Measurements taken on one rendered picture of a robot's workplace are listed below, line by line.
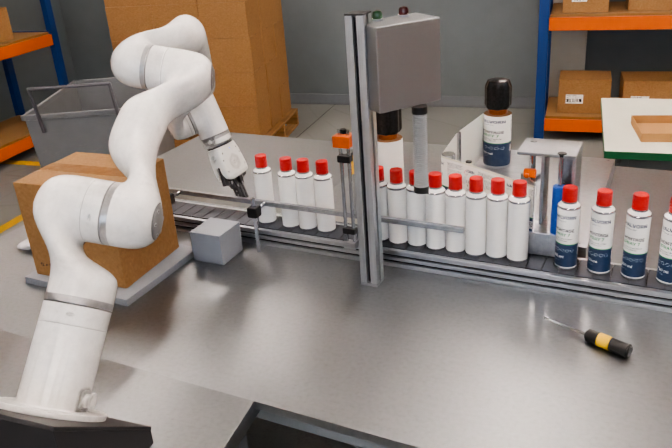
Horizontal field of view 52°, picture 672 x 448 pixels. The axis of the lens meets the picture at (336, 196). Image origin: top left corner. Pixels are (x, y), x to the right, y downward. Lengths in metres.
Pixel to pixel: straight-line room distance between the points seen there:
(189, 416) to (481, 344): 0.62
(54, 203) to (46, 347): 0.25
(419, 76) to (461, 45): 4.55
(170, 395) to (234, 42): 3.87
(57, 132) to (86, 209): 2.74
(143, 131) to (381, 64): 0.52
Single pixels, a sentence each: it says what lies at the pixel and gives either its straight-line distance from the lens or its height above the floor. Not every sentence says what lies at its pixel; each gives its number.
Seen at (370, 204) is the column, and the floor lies 1.06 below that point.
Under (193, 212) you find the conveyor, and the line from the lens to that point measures 2.17.
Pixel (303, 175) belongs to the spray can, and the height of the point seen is 1.05.
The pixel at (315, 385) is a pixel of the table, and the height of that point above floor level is 0.83.
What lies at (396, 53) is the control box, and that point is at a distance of 1.54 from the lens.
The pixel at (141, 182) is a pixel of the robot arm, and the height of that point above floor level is 1.27.
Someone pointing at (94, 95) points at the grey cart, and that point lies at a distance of 4.77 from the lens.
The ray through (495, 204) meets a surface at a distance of 1.71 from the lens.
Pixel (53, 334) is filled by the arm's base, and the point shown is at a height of 1.08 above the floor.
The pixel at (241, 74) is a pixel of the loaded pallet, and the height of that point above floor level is 0.63.
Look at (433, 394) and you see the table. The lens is 1.41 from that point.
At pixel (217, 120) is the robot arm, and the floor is 1.18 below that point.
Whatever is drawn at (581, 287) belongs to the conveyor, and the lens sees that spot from 1.72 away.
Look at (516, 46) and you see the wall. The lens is 6.07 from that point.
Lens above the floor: 1.72
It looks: 23 degrees down
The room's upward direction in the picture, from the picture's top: 4 degrees counter-clockwise
